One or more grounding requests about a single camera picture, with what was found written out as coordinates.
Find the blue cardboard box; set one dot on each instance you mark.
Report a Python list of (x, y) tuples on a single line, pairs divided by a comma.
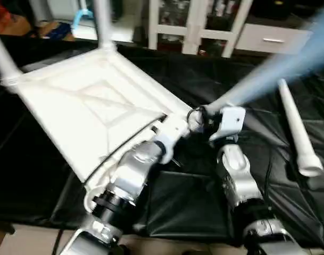
[(58, 31)]

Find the black work mat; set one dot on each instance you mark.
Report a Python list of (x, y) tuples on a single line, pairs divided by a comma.
[(193, 202)]

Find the white plastic table top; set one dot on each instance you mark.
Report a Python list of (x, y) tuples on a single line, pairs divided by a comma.
[(82, 111)]

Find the white plastic table leg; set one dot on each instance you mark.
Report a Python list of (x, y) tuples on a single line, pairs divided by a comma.
[(297, 127), (3, 58), (103, 24), (268, 77)]

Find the white glass-door cabinet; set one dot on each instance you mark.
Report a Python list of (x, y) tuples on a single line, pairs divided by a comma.
[(193, 26)]

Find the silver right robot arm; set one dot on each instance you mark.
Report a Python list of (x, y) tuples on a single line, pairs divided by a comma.
[(241, 186)]

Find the white low drawer unit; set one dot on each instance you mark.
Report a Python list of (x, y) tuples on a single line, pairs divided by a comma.
[(273, 38)]

